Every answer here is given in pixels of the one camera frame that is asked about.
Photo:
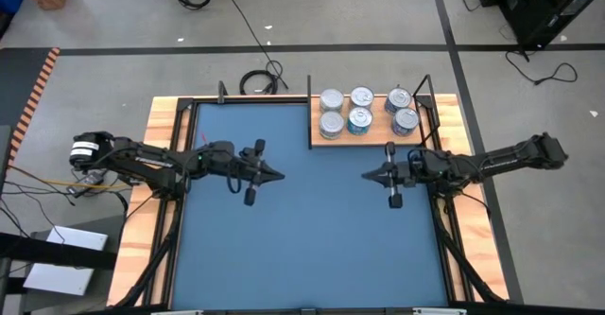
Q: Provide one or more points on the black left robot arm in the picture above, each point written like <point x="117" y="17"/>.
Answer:
<point x="151" y="161"/>

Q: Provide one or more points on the black flat beam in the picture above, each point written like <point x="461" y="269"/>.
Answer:
<point x="57" y="253"/>

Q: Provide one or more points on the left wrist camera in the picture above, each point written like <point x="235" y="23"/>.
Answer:
<point x="241" y="162"/>

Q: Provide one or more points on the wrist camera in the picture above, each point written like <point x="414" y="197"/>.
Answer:
<point x="417" y="167"/>
<point x="241" y="162"/>

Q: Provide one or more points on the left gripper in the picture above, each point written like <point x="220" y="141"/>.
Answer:
<point x="257" y="173"/>

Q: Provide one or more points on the black table frame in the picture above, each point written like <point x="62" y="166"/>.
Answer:
<point x="185" y="126"/>

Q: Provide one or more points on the dark mat with striped edge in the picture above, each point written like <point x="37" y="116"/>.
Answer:
<point x="19" y="83"/>

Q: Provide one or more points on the teal yellowfin tuna can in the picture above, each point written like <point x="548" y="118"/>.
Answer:
<point x="360" y="116"/>
<point x="362" y="96"/>

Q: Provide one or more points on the wooden shelf board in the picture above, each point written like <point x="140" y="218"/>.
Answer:
<point x="378" y="138"/>

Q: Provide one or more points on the black metal shelf frame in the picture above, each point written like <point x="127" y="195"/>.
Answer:
<point x="309" y="116"/>

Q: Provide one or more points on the white table bracket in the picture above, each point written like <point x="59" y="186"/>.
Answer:
<point x="439" y="311"/>

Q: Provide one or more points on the blue table mat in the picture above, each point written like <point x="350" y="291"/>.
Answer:
<point x="307" y="239"/>

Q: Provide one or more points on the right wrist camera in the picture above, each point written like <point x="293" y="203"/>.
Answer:
<point x="417" y="167"/>

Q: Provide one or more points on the black computer tower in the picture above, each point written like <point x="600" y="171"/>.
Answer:
<point x="550" y="10"/>

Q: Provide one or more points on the black power adapter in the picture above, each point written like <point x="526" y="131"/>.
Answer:
<point x="92" y="178"/>

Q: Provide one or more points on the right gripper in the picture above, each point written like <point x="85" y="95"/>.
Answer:
<point x="397" y="175"/>

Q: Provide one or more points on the white panel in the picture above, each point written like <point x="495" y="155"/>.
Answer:
<point x="57" y="277"/>

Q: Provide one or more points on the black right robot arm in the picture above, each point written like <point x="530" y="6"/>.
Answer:
<point x="501" y="161"/>

